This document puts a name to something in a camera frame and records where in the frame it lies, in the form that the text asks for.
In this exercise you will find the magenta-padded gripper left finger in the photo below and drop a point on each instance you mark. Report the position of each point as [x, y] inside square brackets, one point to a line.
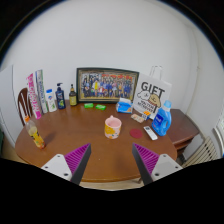
[75, 160]

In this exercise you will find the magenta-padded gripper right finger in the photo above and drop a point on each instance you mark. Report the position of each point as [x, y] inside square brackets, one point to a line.
[148, 160]

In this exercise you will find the orange juice bottle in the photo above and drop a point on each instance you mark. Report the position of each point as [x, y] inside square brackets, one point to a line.
[36, 135]

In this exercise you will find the white remote control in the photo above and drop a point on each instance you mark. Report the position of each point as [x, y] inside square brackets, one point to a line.
[150, 132]

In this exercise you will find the flat round red coaster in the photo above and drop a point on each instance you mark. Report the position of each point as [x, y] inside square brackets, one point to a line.
[136, 133]

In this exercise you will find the blue detergent bottle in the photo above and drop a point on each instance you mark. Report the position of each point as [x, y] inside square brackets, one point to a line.
[161, 121]

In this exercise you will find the small snack packet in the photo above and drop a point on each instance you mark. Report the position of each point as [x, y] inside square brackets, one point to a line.
[137, 118]

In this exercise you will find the colourful puzzle cube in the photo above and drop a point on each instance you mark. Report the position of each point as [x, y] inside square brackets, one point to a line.
[146, 115]

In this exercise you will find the brown wooden side table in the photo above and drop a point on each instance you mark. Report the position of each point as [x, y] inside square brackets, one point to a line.
[183, 128]

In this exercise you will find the pink and yellow mug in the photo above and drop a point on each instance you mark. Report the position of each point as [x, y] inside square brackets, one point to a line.
[112, 128]

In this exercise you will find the white radiator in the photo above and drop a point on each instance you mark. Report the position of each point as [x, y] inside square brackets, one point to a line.
[201, 153]

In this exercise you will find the blue tissue pack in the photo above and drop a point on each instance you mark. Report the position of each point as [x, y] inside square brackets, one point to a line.
[124, 106]

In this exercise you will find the amber pump bottle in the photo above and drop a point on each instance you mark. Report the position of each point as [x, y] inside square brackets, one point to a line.
[73, 98]

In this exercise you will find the dark blue pump bottle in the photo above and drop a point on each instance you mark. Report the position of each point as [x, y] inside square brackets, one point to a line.
[60, 99]

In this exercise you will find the white shampoo bottle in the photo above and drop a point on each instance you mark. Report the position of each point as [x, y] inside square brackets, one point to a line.
[51, 101]

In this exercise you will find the white paper gift bag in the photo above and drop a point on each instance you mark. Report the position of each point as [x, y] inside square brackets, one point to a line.
[151, 91]

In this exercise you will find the brown wooden chair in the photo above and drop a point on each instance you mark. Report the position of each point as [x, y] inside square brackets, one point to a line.
[24, 106]

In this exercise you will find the pink shuttlecock tube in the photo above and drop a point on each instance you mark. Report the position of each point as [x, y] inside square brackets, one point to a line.
[34, 96]

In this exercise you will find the white shuttlecock tube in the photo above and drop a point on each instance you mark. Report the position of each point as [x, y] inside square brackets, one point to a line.
[42, 90]

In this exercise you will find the framed group photo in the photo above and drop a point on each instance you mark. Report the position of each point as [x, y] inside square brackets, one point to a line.
[106, 85]

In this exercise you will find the white cabinet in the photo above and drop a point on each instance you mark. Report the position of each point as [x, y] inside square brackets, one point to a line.
[6, 100]

